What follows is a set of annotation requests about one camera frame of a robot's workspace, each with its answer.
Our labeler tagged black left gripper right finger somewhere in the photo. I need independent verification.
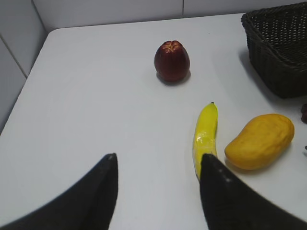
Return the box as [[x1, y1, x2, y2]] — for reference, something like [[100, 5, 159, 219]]
[[200, 154, 307, 230]]

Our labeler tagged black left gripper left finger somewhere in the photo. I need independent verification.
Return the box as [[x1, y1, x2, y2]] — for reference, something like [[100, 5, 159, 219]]
[[1, 153, 118, 230]]

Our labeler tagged yellow banana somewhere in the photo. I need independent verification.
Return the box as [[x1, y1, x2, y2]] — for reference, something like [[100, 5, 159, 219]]
[[192, 102, 218, 180]]

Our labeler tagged black wicker basket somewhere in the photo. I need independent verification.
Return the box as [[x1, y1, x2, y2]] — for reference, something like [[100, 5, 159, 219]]
[[241, 2, 307, 98]]

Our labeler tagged yellow mango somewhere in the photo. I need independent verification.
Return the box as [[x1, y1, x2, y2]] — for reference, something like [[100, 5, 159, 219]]
[[224, 114, 295, 170]]

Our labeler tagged red grape bunch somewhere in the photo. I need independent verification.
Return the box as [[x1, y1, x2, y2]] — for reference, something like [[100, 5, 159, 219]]
[[301, 104, 307, 124]]

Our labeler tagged dark red apple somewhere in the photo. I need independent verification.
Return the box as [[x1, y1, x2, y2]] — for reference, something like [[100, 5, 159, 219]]
[[154, 40, 190, 82]]

